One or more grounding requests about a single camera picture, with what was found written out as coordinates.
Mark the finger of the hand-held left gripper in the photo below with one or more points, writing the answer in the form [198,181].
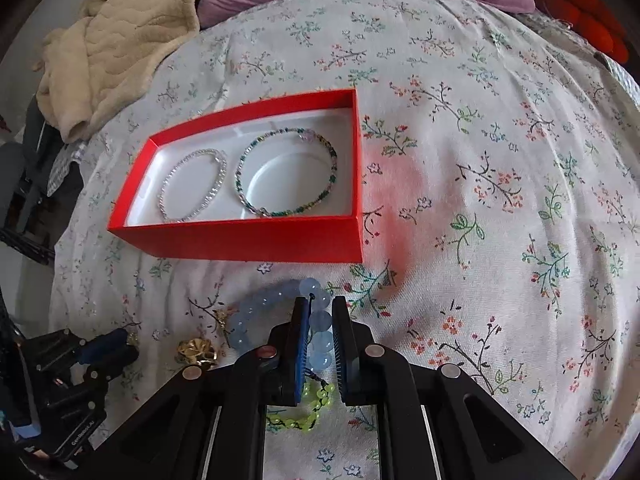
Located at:
[107,345]
[115,362]

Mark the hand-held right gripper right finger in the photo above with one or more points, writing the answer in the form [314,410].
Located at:
[341,355]

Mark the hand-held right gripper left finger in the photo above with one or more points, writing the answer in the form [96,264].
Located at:
[299,355]

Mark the gold flower brooch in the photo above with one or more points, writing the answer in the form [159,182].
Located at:
[195,352]

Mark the small gold pin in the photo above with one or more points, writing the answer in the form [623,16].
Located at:
[222,321]

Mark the red cardboard box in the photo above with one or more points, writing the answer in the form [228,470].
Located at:
[240,240]

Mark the grey checked cloth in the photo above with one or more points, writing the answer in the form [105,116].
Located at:
[67,160]

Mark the floral bed sheet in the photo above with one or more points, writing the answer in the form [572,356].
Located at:
[475,160]

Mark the beige quilted blanket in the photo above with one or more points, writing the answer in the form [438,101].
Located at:
[125,40]

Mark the orange plush toy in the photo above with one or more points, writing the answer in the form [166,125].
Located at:
[585,10]

